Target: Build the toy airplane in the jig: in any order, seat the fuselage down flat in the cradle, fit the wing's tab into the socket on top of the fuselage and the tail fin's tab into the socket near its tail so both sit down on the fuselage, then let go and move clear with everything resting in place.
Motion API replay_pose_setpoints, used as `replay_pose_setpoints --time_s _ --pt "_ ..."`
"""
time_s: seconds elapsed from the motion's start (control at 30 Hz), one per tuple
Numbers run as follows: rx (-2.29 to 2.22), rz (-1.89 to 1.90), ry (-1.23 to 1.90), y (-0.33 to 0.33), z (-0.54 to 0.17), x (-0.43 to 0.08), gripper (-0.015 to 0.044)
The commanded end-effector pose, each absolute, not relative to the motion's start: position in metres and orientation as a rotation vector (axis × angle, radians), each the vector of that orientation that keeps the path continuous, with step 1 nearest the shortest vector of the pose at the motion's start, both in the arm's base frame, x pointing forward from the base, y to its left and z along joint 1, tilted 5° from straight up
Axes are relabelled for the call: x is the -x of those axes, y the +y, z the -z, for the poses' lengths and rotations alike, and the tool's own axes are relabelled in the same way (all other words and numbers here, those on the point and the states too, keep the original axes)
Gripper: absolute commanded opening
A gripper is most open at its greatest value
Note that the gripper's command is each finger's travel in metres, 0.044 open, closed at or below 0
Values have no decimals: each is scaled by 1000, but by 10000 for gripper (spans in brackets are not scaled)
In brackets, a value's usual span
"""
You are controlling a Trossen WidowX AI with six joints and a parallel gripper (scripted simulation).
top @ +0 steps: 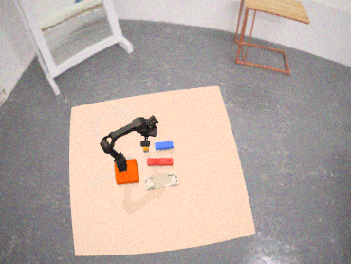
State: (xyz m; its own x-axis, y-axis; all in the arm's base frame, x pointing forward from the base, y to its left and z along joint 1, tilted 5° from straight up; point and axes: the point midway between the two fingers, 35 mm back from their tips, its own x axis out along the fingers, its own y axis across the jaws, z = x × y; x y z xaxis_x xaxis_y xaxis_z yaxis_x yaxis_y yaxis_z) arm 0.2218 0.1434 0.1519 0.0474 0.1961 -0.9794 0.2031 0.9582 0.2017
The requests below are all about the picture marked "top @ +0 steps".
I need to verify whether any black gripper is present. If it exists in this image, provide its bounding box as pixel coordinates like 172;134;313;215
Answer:
139;132;150;147

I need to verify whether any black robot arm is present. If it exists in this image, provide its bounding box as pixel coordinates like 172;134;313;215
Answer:
100;115;158;172

